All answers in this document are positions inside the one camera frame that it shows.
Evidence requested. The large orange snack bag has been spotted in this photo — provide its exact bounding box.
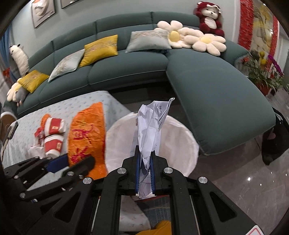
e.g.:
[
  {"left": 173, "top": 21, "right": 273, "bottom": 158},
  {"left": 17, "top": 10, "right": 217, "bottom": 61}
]
[{"left": 68, "top": 102, "right": 107, "bottom": 180}]

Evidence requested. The white printed paper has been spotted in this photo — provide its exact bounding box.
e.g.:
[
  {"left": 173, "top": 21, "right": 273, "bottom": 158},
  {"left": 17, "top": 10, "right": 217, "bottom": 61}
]
[{"left": 132, "top": 97, "right": 175, "bottom": 199}]

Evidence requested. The small orange wrapper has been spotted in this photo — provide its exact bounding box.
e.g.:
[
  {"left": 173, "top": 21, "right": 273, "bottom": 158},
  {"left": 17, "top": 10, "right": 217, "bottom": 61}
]
[{"left": 40, "top": 114, "right": 51, "bottom": 128}]

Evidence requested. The white tissue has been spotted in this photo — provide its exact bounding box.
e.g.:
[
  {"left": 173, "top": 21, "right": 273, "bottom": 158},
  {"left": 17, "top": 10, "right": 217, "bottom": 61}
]
[{"left": 28, "top": 145, "right": 46, "bottom": 159}]

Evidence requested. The white lined trash bin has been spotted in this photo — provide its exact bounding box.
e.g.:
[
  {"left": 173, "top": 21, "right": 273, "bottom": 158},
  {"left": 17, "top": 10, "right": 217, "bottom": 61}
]
[{"left": 105, "top": 113, "right": 199, "bottom": 177}]

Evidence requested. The red white cup lower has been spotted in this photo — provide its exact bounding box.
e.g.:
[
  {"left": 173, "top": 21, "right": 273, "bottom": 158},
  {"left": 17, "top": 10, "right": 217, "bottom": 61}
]
[{"left": 44, "top": 135, "right": 64, "bottom": 159}]

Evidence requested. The red white cup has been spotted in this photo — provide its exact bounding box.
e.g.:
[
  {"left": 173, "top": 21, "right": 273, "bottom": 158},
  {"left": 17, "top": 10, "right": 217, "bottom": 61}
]
[
  {"left": 44, "top": 117, "right": 66, "bottom": 137},
  {"left": 44, "top": 135, "right": 64, "bottom": 159}
]

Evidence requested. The red white plastic wrapper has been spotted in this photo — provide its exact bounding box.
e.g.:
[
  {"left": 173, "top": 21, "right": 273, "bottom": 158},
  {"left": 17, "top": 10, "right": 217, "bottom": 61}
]
[{"left": 34, "top": 127, "right": 45, "bottom": 146}]

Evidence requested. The red white cup upper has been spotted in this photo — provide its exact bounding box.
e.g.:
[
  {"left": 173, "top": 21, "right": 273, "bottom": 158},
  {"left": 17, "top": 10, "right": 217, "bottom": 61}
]
[{"left": 44, "top": 117, "right": 66, "bottom": 137}]

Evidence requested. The floral light blue tablecloth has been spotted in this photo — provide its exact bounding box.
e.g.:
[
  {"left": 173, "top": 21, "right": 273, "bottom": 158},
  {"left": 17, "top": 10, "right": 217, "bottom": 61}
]
[{"left": 0, "top": 91, "right": 151, "bottom": 233}]

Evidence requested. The orange yellow garment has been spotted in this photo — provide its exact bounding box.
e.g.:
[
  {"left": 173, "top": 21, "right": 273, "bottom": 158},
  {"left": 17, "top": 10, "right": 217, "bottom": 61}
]
[{"left": 137, "top": 220, "right": 172, "bottom": 235}]

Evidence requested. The round wooden white chair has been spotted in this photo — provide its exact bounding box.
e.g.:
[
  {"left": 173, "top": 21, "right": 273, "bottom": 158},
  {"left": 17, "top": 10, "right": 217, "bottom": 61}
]
[{"left": 1, "top": 111, "right": 17, "bottom": 144}]

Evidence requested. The grey plush mouse toy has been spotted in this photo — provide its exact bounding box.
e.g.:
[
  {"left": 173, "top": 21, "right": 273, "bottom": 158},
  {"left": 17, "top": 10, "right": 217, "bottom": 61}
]
[{"left": 12, "top": 87, "right": 29, "bottom": 107}]

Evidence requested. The cream flower pillow far left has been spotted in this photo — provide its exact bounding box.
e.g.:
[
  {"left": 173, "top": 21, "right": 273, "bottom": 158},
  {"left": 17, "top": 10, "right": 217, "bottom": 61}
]
[{"left": 7, "top": 82, "right": 21, "bottom": 102}]

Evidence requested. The yellow cushion left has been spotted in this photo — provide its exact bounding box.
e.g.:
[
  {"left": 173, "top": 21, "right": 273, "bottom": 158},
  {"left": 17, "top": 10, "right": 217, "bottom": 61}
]
[{"left": 18, "top": 70, "right": 49, "bottom": 93}]

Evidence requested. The yellow cushion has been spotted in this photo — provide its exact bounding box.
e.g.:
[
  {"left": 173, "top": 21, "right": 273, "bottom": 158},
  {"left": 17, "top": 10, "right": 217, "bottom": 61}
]
[
  {"left": 18, "top": 70, "right": 49, "bottom": 93},
  {"left": 79, "top": 35, "right": 118, "bottom": 68}
]

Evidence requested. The dark green sectional sofa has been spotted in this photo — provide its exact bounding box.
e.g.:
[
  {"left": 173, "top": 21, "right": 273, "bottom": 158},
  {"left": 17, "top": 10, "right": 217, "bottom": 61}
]
[{"left": 4, "top": 11, "right": 275, "bottom": 155}]

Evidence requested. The grey silver cushion left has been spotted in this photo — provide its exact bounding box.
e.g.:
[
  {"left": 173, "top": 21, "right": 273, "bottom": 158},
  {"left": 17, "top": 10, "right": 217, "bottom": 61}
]
[{"left": 48, "top": 49, "right": 85, "bottom": 83}]

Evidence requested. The grey silver cushion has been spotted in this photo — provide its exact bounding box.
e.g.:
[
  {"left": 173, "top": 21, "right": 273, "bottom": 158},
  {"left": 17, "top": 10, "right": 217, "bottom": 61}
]
[
  {"left": 48, "top": 49, "right": 85, "bottom": 83},
  {"left": 126, "top": 29, "right": 171, "bottom": 53}
]

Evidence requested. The yellow cushion centre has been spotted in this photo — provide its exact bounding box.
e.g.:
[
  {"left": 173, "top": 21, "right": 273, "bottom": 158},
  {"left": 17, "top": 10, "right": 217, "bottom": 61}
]
[{"left": 79, "top": 35, "right": 118, "bottom": 68}]

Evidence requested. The white long plush toy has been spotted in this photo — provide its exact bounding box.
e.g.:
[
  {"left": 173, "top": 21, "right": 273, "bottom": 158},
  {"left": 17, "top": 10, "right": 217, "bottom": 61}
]
[{"left": 9, "top": 44, "right": 29, "bottom": 77}]

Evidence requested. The blue curtain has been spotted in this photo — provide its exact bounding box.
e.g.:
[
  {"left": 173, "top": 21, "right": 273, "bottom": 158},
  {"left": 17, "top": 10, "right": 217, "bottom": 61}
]
[{"left": 1, "top": 26, "right": 17, "bottom": 84}]

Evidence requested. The grey silver cushion right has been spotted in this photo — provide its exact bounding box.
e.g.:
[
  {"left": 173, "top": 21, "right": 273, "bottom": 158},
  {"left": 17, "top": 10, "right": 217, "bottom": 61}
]
[{"left": 126, "top": 29, "right": 171, "bottom": 53}]

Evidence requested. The black bag on floor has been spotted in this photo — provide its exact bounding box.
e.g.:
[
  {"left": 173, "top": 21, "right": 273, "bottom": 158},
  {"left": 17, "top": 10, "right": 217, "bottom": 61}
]
[{"left": 261, "top": 108, "right": 289, "bottom": 165}]

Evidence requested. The white flower pillow left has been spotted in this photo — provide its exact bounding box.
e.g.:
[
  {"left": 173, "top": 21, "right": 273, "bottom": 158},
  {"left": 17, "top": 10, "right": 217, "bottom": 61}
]
[{"left": 154, "top": 20, "right": 201, "bottom": 49}]

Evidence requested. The white flower pillow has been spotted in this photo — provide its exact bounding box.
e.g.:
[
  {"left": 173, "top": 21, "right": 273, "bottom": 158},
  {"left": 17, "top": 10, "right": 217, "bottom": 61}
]
[
  {"left": 184, "top": 34, "right": 227, "bottom": 56},
  {"left": 154, "top": 20, "right": 201, "bottom": 49}
]

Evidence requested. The white flower pillow right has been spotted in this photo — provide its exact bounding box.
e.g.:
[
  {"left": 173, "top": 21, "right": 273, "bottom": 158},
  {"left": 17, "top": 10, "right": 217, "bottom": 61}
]
[{"left": 184, "top": 34, "right": 227, "bottom": 56}]

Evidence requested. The potted flower plant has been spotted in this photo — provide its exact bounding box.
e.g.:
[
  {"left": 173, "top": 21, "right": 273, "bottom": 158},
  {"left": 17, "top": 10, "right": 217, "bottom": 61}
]
[{"left": 241, "top": 50, "right": 288, "bottom": 97}]

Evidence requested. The red white plush bear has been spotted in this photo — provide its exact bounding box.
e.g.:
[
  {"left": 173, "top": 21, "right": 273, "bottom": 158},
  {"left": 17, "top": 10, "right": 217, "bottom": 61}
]
[{"left": 195, "top": 1, "right": 225, "bottom": 37}]

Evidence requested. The red hanging decoration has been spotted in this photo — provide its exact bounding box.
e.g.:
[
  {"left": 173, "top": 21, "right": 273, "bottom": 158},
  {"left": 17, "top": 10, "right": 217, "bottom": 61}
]
[{"left": 238, "top": 0, "right": 254, "bottom": 50}]

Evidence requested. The framed wall picture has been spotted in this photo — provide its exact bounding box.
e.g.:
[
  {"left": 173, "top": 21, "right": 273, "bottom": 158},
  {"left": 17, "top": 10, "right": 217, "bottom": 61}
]
[
  {"left": 60, "top": 0, "right": 80, "bottom": 9},
  {"left": 31, "top": 0, "right": 56, "bottom": 28}
]

